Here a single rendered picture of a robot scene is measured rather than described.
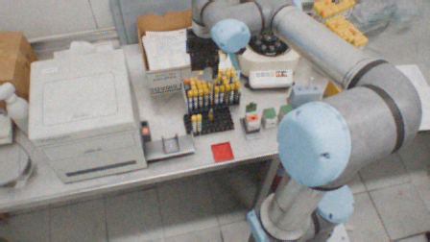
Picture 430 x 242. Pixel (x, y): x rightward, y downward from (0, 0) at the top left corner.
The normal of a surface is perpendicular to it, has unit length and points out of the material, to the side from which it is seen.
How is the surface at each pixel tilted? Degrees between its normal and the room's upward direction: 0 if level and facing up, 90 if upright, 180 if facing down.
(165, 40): 2
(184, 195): 0
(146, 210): 0
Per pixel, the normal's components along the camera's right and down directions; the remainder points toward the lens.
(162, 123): 0.03, -0.53
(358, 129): 0.20, -0.21
